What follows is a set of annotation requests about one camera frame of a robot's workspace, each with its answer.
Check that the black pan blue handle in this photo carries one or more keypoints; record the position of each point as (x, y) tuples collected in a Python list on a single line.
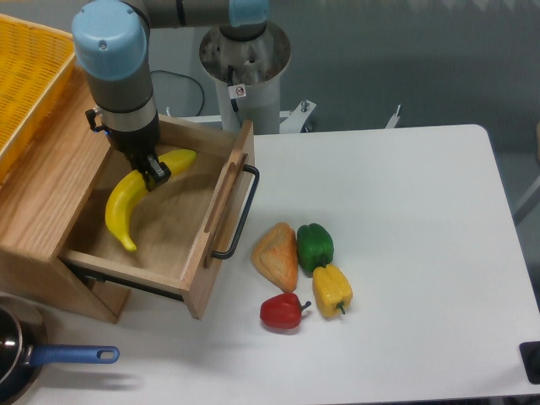
[(25, 349)]

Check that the open wooden top drawer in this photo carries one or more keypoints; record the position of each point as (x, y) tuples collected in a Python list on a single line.
[(174, 227)]

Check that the yellow toy bell pepper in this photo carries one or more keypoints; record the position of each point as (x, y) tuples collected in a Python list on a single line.
[(332, 291)]

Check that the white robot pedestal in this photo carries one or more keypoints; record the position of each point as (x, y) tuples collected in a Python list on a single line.
[(246, 65)]

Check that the yellow plastic basket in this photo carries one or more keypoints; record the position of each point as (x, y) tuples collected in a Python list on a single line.
[(36, 64)]

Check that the black metal drawer handle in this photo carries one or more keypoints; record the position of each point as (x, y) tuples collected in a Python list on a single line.
[(230, 251)]

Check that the yellow toy banana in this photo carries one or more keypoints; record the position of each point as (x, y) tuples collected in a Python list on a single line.
[(131, 190)]

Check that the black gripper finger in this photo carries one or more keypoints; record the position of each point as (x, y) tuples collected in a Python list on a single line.
[(137, 163), (155, 173)]

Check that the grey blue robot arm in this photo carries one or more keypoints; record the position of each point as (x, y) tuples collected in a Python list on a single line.
[(111, 40)]

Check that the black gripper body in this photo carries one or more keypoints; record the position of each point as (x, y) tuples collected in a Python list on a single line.
[(140, 141)]

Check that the green toy bell pepper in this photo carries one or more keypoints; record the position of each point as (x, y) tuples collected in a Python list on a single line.
[(315, 247)]

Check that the wooden cabinet body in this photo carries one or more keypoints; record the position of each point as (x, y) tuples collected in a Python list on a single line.
[(41, 200)]

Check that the orange toy bread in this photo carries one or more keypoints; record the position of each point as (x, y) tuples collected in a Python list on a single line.
[(275, 257)]

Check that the black table corner device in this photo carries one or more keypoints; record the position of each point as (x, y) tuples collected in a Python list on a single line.
[(530, 358)]

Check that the red toy bell pepper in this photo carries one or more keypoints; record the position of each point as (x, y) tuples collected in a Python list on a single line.
[(283, 311)]

